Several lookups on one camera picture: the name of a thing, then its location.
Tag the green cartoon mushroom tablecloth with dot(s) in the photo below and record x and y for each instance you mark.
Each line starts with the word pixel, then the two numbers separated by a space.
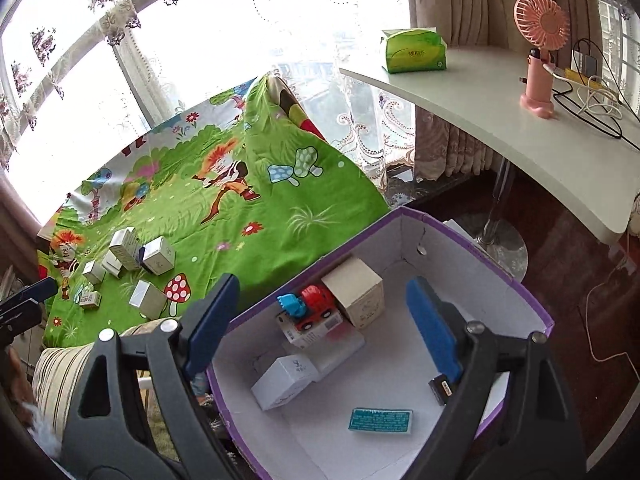
pixel 242 183

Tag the small printed box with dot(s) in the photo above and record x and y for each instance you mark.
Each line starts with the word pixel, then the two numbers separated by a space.
pixel 90 300

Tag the pink handheld fan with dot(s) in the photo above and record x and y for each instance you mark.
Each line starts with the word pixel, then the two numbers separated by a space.
pixel 545 26

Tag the white box near mushroom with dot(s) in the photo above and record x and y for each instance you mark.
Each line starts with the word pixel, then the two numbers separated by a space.
pixel 148 299

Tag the beige cube box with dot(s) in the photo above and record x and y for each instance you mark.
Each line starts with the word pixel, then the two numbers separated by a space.
pixel 358 290

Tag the red blue toy truck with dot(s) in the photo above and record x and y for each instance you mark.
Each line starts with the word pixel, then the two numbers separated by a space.
pixel 311 305

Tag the yellow black charger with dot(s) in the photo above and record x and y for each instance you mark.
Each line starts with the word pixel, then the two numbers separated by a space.
pixel 583 68

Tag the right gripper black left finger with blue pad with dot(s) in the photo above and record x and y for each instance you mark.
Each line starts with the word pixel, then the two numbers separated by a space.
pixel 134 414

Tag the small white box left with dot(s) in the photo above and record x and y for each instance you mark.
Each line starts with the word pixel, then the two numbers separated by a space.
pixel 94 272

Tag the white curved desk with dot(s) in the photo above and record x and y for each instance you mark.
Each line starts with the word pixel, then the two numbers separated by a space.
pixel 594 176

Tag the white lace sheer curtain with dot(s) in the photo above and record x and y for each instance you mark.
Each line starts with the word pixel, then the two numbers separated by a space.
pixel 83 77

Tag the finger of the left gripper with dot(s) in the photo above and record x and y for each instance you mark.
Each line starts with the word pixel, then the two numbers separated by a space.
pixel 40 292
pixel 18 319

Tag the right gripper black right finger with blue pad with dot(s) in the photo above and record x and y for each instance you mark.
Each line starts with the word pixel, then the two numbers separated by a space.
pixel 510 414

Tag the tall white carton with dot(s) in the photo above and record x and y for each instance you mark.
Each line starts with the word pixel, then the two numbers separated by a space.
pixel 125 247

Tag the brown beige curtain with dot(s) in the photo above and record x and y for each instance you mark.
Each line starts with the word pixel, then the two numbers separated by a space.
pixel 484 47

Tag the small black device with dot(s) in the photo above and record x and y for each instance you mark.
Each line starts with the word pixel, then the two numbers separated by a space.
pixel 441 388

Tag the white cube box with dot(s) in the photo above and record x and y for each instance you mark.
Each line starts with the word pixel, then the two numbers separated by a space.
pixel 158 256

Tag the teal label card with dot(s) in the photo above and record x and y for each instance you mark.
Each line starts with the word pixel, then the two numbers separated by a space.
pixel 380 421

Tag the purple white storage box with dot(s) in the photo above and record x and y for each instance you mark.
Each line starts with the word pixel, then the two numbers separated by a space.
pixel 308 438

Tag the small white box middle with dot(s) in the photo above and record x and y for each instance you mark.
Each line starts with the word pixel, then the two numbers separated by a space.
pixel 111 264

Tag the white small carton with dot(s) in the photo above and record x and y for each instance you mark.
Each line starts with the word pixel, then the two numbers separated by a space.
pixel 286 377

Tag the striped beige cushion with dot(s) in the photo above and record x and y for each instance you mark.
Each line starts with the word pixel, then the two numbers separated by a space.
pixel 55 377

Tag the chrome desk leg base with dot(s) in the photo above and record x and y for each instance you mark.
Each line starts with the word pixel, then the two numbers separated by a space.
pixel 497 237

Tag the white barcode flat box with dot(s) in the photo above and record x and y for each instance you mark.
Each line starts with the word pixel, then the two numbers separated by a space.
pixel 309 331

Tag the small white box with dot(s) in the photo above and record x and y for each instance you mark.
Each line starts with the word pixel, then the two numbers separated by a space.
pixel 94 272
pixel 111 264

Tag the green tissue box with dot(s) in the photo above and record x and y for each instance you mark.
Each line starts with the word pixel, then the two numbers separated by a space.
pixel 413 50

